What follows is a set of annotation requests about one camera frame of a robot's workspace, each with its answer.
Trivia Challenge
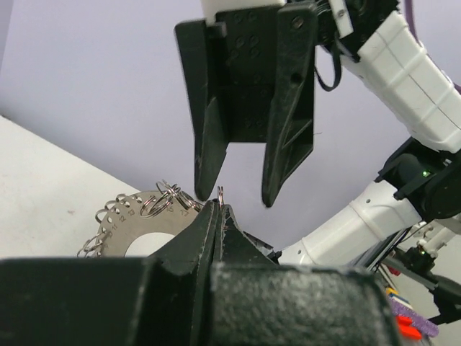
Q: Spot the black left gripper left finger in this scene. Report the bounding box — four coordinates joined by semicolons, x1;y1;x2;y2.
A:
143;201;219;345

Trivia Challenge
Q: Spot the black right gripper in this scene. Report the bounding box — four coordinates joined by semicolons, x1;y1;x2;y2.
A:
175;5;318;208

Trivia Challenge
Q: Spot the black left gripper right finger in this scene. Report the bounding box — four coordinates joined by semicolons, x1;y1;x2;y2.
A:
215;203;282;346

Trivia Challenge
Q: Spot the metal disc with key rings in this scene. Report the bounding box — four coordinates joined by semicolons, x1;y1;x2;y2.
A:
77;180;210;258

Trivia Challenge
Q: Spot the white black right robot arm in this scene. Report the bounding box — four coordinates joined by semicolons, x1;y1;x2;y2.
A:
175;1;460;265

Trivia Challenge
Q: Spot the purple glitter foam roll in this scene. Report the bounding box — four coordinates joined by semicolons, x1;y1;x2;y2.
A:
388;298;439;337

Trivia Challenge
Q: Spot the red plastic block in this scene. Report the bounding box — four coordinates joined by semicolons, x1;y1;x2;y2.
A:
395;315;423;341

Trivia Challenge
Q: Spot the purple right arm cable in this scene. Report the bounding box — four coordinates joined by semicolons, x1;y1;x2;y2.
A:
403;0;461;98

